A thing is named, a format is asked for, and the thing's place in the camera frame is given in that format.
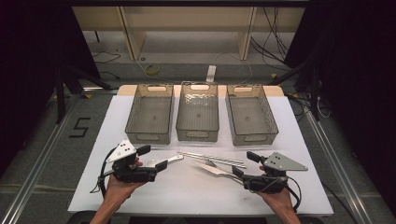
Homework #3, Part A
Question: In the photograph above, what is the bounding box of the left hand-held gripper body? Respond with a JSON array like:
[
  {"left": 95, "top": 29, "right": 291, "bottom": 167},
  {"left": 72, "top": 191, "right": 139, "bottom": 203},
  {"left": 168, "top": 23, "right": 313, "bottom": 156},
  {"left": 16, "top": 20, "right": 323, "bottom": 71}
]
[{"left": 106, "top": 139, "right": 158, "bottom": 184}]

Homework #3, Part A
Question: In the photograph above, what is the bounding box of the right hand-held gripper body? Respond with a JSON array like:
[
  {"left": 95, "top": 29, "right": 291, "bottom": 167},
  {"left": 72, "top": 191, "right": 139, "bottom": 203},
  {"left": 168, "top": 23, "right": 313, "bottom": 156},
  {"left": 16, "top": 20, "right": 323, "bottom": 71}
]
[{"left": 242, "top": 151, "right": 309, "bottom": 194}]

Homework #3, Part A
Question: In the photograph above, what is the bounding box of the metal chopstick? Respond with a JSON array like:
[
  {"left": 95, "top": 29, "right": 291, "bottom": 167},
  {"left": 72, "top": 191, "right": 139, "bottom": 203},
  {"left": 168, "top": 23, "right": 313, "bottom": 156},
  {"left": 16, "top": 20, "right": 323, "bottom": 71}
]
[
  {"left": 180, "top": 154, "right": 248, "bottom": 170},
  {"left": 177, "top": 151, "right": 245, "bottom": 163}
]

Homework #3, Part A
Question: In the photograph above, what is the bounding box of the pale table knife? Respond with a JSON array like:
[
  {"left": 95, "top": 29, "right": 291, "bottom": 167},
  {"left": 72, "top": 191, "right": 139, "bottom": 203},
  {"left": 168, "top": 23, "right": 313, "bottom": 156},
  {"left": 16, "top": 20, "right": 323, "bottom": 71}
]
[{"left": 192, "top": 160, "right": 245, "bottom": 182}]

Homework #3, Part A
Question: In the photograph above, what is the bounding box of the metal fork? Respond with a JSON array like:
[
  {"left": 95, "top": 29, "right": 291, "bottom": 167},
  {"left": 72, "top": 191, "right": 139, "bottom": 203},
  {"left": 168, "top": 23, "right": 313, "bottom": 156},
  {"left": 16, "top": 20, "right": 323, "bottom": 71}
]
[{"left": 205, "top": 159, "right": 238, "bottom": 175}]

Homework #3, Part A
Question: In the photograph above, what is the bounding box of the grey clear bin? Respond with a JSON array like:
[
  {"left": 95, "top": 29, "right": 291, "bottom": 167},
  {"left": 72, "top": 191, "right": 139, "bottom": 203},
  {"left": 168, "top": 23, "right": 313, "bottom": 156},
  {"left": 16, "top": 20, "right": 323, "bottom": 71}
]
[
  {"left": 225, "top": 83, "right": 279, "bottom": 147},
  {"left": 175, "top": 81, "right": 220, "bottom": 143},
  {"left": 124, "top": 83, "right": 175, "bottom": 146}
]

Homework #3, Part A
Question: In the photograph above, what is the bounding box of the person's left hand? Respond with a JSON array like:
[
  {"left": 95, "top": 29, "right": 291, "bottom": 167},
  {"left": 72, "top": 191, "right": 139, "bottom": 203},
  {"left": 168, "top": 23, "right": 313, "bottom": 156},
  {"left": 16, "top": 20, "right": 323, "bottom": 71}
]
[{"left": 105, "top": 157, "right": 146, "bottom": 203}]

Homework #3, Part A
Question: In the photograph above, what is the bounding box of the person's right hand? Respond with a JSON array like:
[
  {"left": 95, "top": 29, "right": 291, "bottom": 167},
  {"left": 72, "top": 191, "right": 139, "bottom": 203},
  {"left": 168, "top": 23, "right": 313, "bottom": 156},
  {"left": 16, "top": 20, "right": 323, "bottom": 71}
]
[{"left": 256, "top": 164, "right": 296, "bottom": 215}]

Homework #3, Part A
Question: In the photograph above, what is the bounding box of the white table mat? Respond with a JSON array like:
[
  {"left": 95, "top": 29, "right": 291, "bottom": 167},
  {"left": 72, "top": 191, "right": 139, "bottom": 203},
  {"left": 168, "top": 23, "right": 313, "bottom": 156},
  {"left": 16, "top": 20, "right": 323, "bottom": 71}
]
[{"left": 67, "top": 94, "right": 334, "bottom": 217}]

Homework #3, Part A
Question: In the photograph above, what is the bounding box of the yellow tape roll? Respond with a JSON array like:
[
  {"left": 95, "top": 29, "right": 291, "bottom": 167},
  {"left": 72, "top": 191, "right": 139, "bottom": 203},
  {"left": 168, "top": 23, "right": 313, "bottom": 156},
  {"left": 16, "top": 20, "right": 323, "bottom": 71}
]
[{"left": 145, "top": 63, "right": 162, "bottom": 77}]

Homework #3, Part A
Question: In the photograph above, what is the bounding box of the black metal stand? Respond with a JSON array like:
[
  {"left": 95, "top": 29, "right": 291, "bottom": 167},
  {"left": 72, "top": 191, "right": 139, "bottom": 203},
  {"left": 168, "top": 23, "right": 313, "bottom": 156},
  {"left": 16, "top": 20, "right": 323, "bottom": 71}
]
[
  {"left": 267, "top": 59, "right": 322, "bottom": 121},
  {"left": 54, "top": 63, "right": 114, "bottom": 125}
]

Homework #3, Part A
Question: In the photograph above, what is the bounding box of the white power strip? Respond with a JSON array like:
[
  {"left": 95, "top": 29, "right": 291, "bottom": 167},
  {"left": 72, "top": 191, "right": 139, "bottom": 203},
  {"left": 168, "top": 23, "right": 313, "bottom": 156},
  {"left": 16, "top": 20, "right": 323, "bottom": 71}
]
[{"left": 205, "top": 64, "right": 218, "bottom": 83}]

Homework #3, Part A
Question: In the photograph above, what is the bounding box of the dark curtain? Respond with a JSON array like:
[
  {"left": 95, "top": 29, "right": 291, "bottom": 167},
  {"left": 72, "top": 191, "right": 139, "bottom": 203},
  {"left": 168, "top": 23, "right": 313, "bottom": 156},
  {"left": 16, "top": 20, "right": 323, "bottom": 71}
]
[
  {"left": 284, "top": 0, "right": 396, "bottom": 217},
  {"left": 0, "top": 0, "right": 101, "bottom": 176}
]

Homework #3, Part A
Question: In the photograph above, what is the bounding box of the beige wooden shelf unit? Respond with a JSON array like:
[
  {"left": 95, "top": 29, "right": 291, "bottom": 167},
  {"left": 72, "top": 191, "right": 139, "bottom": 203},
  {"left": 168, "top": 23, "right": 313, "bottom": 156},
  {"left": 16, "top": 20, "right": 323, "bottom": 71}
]
[{"left": 72, "top": 6, "right": 306, "bottom": 62}]

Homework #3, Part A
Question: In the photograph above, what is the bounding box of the left hand-held gripper cable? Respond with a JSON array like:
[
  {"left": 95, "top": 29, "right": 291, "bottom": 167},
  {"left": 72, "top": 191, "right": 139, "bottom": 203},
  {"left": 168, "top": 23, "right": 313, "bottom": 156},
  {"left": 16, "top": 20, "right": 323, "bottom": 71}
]
[{"left": 90, "top": 147, "right": 118, "bottom": 198}]

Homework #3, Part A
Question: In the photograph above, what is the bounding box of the hand-held gripper cable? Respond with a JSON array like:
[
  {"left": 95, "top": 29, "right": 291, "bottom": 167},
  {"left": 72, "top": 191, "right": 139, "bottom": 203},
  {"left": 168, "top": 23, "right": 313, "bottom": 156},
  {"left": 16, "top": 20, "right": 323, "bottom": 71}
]
[
  {"left": 248, "top": 175, "right": 303, "bottom": 213},
  {"left": 90, "top": 147, "right": 118, "bottom": 198}
]

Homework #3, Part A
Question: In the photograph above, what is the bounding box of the right hand-held gripper cable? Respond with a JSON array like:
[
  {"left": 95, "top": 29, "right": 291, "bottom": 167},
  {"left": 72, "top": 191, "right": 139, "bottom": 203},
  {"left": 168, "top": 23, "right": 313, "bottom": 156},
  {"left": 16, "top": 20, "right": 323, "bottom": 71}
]
[{"left": 248, "top": 175, "right": 303, "bottom": 213}]

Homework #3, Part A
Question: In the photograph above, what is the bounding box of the aluminium floor rail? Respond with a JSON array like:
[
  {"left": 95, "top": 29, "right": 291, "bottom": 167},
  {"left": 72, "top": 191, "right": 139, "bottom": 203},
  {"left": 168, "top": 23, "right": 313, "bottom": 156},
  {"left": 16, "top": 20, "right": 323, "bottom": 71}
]
[
  {"left": 0, "top": 87, "right": 120, "bottom": 224},
  {"left": 304, "top": 110, "right": 376, "bottom": 224}
]

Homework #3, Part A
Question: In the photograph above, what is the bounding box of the white cable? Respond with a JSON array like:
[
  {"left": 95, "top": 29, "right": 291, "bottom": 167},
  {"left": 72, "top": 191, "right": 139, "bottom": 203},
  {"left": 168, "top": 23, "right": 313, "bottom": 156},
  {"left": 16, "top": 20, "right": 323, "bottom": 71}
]
[{"left": 214, "top": 50, "right": 254, "bottom": 85}]

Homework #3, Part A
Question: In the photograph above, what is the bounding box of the thin black floor cable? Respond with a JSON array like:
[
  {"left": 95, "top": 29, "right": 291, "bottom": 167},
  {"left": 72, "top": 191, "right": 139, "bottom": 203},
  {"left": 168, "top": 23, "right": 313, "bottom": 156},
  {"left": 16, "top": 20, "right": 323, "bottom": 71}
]
[{"left": 92, "top": 50, "right": 121, "bottom": 80}]

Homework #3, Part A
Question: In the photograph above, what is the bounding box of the black cable bundle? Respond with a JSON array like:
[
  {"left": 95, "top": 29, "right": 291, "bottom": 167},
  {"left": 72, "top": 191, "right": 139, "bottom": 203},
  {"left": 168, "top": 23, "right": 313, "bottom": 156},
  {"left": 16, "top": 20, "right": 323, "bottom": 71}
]
[{"left": 250, "top": 7, "right": 290, "bottom": 63}]

